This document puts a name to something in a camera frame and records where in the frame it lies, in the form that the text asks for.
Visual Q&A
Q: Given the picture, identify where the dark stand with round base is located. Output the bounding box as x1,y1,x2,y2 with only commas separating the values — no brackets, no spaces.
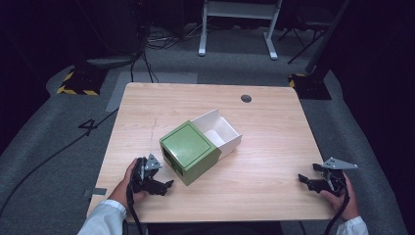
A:
73,0,150,71

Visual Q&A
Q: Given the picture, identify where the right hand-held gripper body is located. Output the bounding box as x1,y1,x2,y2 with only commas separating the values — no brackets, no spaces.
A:
312,157,359,198

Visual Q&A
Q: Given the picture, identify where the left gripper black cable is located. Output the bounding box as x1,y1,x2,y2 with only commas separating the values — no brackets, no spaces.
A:
125,180,145,235

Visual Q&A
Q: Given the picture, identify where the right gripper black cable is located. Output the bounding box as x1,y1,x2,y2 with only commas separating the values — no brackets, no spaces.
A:
323,185,350,235

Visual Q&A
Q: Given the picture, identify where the tangle of black floor cables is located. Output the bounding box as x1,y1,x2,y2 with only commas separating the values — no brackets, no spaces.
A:
129,22,209,84

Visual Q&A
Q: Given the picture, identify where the black tape floor mark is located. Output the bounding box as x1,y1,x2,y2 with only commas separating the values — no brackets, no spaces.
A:
77,118,100,137

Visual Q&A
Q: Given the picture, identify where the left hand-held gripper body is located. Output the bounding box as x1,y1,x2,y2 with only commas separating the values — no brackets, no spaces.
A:
130,153,166,197

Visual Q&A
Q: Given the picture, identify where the black slanted metal column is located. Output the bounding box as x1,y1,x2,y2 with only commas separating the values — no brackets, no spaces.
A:
304,0,352,75

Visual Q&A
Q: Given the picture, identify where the person's right hand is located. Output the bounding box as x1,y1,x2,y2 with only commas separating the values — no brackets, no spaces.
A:
318,174,360,222

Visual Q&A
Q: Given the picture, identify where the grey tape strip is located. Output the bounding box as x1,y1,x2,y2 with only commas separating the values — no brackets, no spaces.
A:
82,187,108,199

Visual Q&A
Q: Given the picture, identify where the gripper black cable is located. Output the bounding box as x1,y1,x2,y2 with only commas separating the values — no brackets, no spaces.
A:
323,185,350,235
125,180,145,235

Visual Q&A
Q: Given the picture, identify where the green drawer cabinet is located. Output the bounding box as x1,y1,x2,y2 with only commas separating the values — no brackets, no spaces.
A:
159,119,223,187

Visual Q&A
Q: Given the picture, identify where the person's left hand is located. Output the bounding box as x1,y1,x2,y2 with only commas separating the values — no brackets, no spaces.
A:
108,158,149,211

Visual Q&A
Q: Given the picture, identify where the black yellow striped base plate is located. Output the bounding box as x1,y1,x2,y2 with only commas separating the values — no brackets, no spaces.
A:
56,66,110,97
288,72,333,101

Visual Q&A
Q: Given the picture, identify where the long black floor cable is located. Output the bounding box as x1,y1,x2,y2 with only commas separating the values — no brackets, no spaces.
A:
0,108,119,217

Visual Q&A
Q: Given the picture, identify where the white drawer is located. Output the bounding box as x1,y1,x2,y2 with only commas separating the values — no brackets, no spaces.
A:
190,108,243,161

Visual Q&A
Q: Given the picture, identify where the black tripod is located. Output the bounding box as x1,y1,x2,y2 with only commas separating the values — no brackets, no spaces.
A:
278,11,331,66

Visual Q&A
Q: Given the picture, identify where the white metal stand frame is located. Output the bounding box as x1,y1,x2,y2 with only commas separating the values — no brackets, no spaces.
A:
198,0,284,62

